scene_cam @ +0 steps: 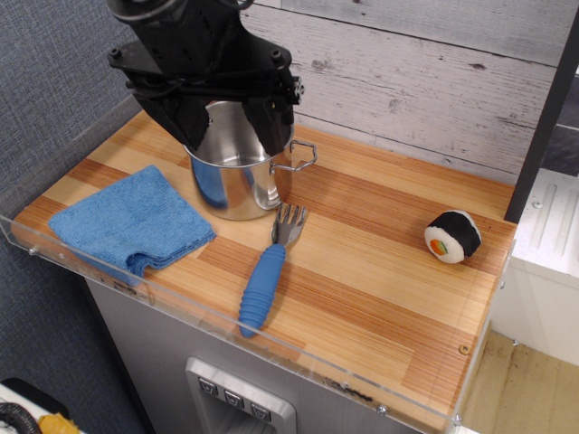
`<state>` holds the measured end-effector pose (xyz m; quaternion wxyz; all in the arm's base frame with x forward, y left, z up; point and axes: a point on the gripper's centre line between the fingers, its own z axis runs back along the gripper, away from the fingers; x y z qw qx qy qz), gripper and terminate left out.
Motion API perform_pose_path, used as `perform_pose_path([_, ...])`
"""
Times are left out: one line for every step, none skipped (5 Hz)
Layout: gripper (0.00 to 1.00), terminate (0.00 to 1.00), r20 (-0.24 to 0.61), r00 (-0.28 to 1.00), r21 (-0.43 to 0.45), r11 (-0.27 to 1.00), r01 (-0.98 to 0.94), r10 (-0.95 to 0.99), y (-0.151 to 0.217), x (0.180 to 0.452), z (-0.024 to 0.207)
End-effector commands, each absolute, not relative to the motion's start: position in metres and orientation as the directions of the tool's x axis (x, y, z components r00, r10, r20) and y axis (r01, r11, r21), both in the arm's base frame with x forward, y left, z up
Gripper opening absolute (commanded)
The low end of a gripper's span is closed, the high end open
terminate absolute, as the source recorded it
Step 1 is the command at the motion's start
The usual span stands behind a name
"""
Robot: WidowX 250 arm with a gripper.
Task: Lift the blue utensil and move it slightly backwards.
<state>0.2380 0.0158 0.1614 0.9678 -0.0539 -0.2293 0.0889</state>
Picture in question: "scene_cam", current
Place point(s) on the black vertical post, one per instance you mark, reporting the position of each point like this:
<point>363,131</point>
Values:
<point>556,97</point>

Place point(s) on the white plastic side surface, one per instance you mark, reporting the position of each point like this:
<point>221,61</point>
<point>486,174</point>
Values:
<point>537,300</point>

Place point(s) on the yellow object at corner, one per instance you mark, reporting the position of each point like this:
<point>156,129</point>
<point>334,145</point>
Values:
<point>57,424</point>

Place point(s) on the blue folded cloth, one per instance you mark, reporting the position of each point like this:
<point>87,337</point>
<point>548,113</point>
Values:
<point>137,223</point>

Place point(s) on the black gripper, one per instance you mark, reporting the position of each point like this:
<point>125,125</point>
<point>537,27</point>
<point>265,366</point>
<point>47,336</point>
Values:
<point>201,48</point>

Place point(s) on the stainless steel pot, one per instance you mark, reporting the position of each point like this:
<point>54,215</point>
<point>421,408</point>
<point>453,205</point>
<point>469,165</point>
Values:
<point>235,176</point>

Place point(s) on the grey cabinet with button panel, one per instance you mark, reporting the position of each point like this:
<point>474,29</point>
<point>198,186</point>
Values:
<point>191,380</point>

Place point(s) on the plush sushi roll toy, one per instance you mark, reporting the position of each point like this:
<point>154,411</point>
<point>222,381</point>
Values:
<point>452,237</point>

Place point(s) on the blue handled metal fork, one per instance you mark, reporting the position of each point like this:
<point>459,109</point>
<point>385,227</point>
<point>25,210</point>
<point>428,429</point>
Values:
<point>259,294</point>

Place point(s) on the clear acrylic table guard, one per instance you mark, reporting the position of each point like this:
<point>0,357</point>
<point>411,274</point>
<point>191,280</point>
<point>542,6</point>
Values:
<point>362,307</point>

